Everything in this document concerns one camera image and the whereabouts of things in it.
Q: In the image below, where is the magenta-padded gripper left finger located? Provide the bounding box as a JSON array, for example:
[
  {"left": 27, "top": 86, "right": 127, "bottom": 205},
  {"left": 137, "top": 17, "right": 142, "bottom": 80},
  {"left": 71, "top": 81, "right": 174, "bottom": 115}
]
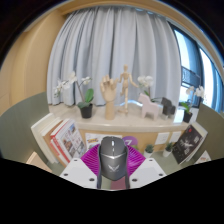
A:
[{"left": 59, "top": 143, "right": 103, "bottom": 190}]

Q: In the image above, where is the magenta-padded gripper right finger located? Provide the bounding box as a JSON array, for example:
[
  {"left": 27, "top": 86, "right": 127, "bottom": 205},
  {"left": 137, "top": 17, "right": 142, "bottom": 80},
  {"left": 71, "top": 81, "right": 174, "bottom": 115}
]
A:
[{"left": 125, "top": 145, "right": 167, "bottom": 190}]

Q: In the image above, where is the grey computer mouse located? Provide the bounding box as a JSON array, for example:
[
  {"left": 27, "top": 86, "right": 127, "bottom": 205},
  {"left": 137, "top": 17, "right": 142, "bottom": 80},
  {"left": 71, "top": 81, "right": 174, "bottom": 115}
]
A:
[{"left": 98, "top": 135, "right": 130, "bottom": 182}]

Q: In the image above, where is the illustrated cover book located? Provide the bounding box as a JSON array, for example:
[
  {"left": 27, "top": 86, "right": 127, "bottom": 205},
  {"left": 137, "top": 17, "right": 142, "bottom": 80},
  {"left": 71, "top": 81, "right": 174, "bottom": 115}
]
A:
[{"left": 54, "top": 118, "right": 88, "bottom": 164}]

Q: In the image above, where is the red spine book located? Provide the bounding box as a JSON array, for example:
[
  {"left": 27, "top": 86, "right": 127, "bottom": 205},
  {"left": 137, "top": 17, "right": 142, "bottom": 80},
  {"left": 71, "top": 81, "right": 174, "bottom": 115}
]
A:
[{"left": 49, "top": 119, "right": 73, "bottom": 164}]

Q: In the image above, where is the purple round number sign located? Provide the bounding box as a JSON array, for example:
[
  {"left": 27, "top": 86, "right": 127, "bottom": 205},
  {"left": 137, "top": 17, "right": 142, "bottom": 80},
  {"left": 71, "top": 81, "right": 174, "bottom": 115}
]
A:
[{"left": 121, "top": 135, "right": 139, "bottom": 148}]

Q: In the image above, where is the beige booklet with red text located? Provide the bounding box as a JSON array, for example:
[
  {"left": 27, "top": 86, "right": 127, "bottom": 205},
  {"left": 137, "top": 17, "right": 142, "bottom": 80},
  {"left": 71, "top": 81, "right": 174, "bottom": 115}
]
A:
[{"left": 25, "top": 151, "right": 53, "bottom": 174}]

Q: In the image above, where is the brown book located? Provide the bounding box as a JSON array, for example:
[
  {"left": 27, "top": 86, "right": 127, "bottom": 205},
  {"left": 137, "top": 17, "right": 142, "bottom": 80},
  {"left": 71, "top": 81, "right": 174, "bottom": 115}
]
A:
[{"left": 41, "top": 119, "right": 68, "bottom": 166}]

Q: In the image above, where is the black cover book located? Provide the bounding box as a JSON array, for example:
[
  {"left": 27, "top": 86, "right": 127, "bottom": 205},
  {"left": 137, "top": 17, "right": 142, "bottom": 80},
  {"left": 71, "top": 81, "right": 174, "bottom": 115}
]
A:
[{"left": 171, "top": 124, "right": 205, "bottom": 165}]

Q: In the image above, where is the light wooden desk ledge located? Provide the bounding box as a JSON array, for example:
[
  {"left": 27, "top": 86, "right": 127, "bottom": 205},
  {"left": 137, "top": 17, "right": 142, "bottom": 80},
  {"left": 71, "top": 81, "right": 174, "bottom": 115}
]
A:
[{"left": 49, "top": 103, "right": 198, "bottom": 154}]

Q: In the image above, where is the white orchid, large black pot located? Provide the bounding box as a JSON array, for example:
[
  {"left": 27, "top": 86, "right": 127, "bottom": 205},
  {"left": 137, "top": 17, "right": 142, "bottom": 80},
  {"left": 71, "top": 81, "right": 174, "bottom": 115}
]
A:
[{"left": 53, "top": 70, "right": 95, "bottom": 119}]

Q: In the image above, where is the pink horse figurine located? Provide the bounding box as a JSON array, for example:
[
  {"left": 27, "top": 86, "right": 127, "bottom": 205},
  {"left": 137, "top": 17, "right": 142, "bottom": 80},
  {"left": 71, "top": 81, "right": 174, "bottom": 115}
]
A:
[{"left": 137, "top": 92, "right": 164, "bottom": 120}]

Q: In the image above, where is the black horse figurine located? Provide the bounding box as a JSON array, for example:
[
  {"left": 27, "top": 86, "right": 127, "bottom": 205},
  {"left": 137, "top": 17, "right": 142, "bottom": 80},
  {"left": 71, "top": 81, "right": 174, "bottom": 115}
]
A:
[{"left": 160, "top": 96, "right": 177, "bottom": 119}]

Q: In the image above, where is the white orchid, small black pot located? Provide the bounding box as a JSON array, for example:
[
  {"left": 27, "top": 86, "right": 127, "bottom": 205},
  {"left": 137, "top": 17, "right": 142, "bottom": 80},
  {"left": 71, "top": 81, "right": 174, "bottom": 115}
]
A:
[{"left": 180, "top": 85, "right": 205, "bottom": 124}]

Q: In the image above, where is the wooden hand model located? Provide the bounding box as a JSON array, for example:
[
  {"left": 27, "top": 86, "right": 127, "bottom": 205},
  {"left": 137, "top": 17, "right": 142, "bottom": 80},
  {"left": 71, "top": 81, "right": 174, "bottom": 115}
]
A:
[{"left": 99, "top": 74, "right": 118, "bottom": 121}]

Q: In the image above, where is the white orchid behind horse figurines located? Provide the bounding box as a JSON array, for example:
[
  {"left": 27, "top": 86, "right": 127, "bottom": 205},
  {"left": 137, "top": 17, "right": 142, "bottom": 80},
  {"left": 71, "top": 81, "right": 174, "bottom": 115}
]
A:
[{"left": 137, "top": 75, "right": 161, "bottom": 103}]

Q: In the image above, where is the wooden mannequin figure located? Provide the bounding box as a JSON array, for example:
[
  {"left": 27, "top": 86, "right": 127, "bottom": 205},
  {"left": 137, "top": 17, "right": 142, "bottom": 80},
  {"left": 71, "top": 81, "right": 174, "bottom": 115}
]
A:
[{"left": 116, "top": 64, "right": 139, "bottom": 114}]

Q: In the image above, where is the dark framed window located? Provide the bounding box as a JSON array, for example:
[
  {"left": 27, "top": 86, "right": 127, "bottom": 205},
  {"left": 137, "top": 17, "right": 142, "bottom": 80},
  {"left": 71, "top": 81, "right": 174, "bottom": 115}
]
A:
[{"left": 168, "top": 23, "right": 224, "bottom": 114}]

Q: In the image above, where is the grey curtain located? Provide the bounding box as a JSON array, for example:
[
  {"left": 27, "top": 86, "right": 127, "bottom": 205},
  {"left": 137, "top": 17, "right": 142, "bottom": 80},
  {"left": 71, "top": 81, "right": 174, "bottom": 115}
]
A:
[{"left": 46, "top": 6, "right": 183, "bottom": 108}]

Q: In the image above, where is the white wall socket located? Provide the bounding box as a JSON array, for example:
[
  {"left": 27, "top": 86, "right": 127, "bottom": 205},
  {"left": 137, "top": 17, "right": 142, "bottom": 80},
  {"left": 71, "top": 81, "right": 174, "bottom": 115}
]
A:
[
  {"left": 169, "top": 130, "right": 183, "bottom": 144},
  {"left": 154, "top": 132, "right": 171, "bottom": 146}
]

